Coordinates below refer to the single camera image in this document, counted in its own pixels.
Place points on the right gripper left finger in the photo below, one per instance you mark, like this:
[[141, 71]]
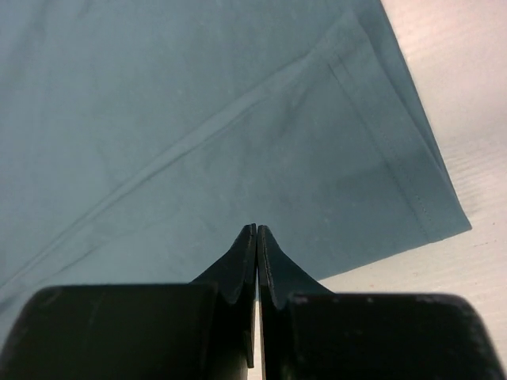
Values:
[[203, 329]]

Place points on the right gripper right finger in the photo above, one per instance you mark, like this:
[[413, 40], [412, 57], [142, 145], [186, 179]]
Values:
[[310, 332]]

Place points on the blue t shirt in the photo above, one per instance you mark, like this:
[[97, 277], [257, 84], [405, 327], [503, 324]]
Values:
[[139, 137]]

